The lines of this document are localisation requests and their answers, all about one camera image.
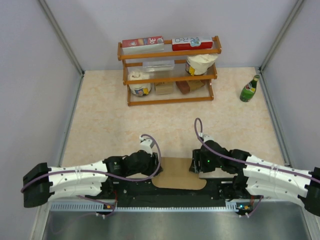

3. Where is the red white foil box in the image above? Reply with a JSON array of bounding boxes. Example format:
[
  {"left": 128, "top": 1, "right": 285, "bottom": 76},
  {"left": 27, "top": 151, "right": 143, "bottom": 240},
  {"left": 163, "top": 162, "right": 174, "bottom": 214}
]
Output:
[{"left": 121, "top": 36, "right": 165, "bottom": 55}]

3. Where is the red-brown scouring pad pack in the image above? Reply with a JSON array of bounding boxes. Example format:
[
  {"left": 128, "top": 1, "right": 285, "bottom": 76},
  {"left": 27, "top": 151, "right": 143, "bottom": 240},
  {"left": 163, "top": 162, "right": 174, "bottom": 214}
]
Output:
[{"left": 175, "top": 80, "right": 206, "bottom": 95}]

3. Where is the aluminium frame rail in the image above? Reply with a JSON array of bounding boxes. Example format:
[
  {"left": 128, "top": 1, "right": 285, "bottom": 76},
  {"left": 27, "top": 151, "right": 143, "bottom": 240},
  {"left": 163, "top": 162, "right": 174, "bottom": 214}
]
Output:
[{"left": 39, "top": 181, "right": 313, "bottom": 202}]

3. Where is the grey slotted cable duct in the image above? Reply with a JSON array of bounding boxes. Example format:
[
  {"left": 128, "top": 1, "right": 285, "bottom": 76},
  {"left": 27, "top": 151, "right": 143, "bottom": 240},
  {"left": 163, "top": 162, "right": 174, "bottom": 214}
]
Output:
[{"left": 50, "top": 199, "right": 253, "bottom": 213}]

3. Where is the clear plastic container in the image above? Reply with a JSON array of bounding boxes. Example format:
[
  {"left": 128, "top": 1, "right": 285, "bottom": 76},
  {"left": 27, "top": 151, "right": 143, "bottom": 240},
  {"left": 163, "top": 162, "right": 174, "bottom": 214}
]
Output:
[{"left": 142, "top": 60, "right": 175, "bottom": 73}]

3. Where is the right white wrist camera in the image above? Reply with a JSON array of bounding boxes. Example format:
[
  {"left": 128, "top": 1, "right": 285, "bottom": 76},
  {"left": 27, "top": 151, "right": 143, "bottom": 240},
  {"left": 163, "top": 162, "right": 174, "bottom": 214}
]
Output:
[{"left": 200, "top": 134, "right": 214, "bottom": 144}]

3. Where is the orange wooden shelf rack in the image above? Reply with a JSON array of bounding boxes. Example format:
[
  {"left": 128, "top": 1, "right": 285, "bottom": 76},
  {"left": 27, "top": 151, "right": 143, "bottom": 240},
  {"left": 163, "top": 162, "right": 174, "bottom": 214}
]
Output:
[{"left": 117, "top": 35, "right": 222, "bottom": 107}]

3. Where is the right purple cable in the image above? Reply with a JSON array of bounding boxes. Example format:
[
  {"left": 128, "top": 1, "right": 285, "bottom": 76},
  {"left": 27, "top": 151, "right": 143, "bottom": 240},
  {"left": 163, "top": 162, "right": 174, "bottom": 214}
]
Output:
[{"left": 194, "top": 117, "right": 320, "bottom": 218}]

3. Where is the brown cardboard box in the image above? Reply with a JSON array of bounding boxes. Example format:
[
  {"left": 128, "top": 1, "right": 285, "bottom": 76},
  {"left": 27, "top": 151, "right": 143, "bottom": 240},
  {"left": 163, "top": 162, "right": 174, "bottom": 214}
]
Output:
[{"left": 151, "top": 157, "right": 207, "bottom": 190}]

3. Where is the upper toilet paper roll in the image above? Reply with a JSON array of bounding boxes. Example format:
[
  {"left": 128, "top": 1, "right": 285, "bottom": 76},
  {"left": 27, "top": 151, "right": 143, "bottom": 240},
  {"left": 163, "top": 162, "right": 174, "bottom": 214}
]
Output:
[{"left": 185, "top": 53, "right": 219, "bottom": 76}]

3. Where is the red white wrap box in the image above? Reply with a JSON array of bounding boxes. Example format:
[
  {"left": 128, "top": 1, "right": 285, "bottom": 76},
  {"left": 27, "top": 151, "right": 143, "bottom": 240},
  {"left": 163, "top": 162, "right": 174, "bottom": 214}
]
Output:
[{"left": 171, "top": 36, "right": 213, "bottom": 51}]

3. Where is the toilet paper roll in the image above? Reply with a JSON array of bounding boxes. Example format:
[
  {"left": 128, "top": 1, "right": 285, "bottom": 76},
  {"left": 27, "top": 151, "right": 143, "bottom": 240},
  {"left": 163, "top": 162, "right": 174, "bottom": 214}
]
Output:
[
  {"left": 128, "top": 70, "right": 152, "bottom": 97},
  {"left": 185, "top": 53, "right": 219, "bottom": 76}
]

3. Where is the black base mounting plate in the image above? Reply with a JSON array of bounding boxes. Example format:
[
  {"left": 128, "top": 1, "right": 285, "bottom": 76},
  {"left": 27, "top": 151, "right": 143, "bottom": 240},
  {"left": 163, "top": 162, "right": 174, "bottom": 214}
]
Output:
[{"left": 87, "top": 178, "right": 251, "bottom": 208}]

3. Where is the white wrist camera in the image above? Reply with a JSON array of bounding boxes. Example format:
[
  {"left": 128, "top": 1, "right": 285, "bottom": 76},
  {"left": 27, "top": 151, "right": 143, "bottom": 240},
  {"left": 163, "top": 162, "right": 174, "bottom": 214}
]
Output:
[
  {"left": 200, "top": 134, "right": 214, "bottom": 144},
  {"left": 139, "top": 135, "right": 155, "bottom": 155}
]

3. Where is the lower toilet paper roll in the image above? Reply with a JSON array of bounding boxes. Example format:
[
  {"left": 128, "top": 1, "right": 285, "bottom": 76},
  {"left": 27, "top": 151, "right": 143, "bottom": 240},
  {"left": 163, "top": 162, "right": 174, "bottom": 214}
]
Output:
[{"left": 128, "top": 70, "right": 152, "bottom": 97}]

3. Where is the beige sponge pack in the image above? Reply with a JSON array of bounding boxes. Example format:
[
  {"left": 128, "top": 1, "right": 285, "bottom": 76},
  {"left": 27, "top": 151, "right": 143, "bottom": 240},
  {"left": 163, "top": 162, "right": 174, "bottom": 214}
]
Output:
[{"left": 154, "top": 82, "right": 174, "bottom": 95}]

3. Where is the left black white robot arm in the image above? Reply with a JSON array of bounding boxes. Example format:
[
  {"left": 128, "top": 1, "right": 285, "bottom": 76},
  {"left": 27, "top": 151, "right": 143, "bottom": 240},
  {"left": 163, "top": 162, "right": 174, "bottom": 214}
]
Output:
[{"left": 21, "top": 150, "right": 163, "bottom": 208}]

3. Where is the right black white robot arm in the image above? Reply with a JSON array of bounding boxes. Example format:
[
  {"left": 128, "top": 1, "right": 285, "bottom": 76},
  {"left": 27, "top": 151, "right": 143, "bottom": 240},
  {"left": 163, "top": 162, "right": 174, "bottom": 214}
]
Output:
[{"left": 189, "top": 139, "right": 320, "bottom": 216}]

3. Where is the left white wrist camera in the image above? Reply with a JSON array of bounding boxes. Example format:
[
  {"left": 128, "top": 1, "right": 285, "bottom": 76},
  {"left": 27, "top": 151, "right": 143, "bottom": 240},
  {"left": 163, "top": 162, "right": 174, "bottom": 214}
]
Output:
[{"left": 139, "top": 135, "right": 155, "bottom": 155}]

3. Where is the green glass bottle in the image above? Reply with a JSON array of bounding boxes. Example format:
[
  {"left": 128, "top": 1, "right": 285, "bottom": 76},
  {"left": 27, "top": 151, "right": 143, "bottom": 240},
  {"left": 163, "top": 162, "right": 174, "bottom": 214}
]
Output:
[{"left": 239, "top": 74, "right": 260, "bottom": 103}]

